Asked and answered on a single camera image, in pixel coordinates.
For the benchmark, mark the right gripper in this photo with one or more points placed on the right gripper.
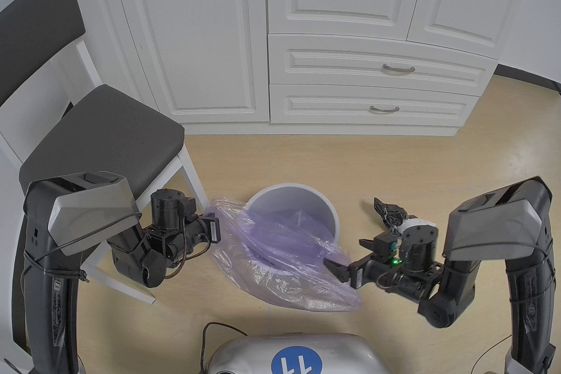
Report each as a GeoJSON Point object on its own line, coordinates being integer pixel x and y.
{"type": "Point", "coordinates": [370, 269]}

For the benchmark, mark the grey cushioned white chair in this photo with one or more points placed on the grey cushioned white chair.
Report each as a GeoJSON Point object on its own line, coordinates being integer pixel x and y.
{"type": "Point", "coordinates": [105, 131]}

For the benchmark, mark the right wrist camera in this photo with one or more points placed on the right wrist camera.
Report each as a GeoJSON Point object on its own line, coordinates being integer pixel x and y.
{"type": "Point", "coordinates": [385, 243]}

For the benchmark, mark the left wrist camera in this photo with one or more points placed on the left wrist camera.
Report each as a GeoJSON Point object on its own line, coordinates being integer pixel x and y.
{"type": "Point", "coordinates": [189, 206]}

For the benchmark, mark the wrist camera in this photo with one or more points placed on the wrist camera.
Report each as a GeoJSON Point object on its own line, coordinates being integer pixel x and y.
{"type": "Point", "coordinates": [385, 243]}
{"type": "Point", "coordinates": [189, 206]}

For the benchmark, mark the purple plastic bag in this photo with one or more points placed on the purple plastic bag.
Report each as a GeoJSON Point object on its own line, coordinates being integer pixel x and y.
{"type": "Point", "coordinates": [285, 276]}

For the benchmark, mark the black plastic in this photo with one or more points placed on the black plastic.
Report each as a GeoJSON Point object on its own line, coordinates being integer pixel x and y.
{"type": "Point", "coordinates": [388, 210]}

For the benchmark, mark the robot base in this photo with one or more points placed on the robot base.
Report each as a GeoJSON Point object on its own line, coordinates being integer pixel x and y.
{"type": "Point", "coordinates": [298, 354]}

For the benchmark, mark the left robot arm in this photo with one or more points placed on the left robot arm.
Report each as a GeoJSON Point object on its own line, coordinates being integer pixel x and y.
{"type": "Point", "coordinates": [87, 210]}

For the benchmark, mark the white trash bin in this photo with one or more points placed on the white trash bin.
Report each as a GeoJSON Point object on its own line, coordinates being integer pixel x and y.
{"type": "Point", "coordinates": [298, 194]}

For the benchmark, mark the white paper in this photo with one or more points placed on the white paper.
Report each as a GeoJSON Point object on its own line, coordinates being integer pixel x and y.
{"type": "Point", "coordinates": [420, 224]}

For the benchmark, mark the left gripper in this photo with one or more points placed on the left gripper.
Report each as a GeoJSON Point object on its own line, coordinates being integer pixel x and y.
{"type": "Point", "coordinates": [211, 229]}

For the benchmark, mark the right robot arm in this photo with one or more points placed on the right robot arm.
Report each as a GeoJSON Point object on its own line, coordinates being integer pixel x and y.
{"type": "Point", "coordinates": [491, 223]}

